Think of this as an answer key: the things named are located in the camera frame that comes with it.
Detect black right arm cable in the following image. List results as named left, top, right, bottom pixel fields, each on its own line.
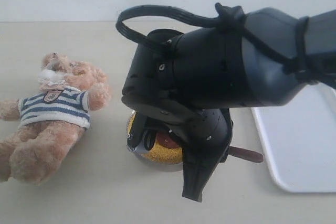
left=115, top=3, right=336, bottom=86

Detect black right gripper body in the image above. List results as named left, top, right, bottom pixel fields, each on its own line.
left=122, top=28, right=246, bottom=140

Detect white rectangular plastic tray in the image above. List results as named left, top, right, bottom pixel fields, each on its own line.
left=251, top=84, right=335, bottom=193

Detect metal bowl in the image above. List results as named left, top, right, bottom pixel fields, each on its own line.
left=127, top=111, right=183, bottom=172

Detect tan teddy bear striped shirt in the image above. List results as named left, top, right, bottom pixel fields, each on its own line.
left=1, top=52, right=111, bottom=185

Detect yellow millet grains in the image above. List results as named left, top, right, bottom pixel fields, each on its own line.
left=127, top=111, right=182, bottom=164

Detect brown wooden spoon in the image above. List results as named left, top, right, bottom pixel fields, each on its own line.
left=146, top=132, right=264, bottom=164

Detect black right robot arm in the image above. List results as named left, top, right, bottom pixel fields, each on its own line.
left=116, top=3, right=335, bottom=202

